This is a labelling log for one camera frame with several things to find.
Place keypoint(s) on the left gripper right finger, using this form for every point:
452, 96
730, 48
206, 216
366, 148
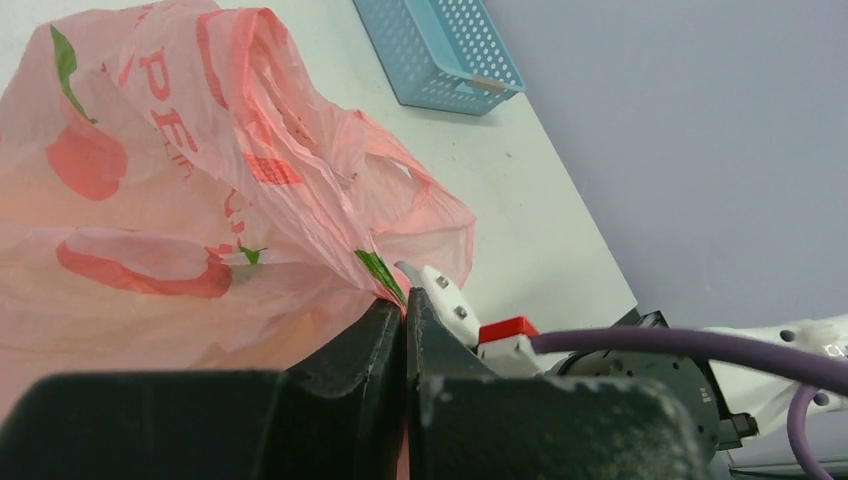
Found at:
465, 422

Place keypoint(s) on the pink plastic bag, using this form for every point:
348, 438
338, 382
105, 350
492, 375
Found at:
176, 193

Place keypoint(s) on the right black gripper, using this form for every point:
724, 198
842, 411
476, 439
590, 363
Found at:
693, 382

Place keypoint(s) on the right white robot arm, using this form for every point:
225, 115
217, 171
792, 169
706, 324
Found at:
765, 396

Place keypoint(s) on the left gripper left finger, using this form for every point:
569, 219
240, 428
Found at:
334, 415

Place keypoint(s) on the light blue plastic basket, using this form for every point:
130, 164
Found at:
444, 55

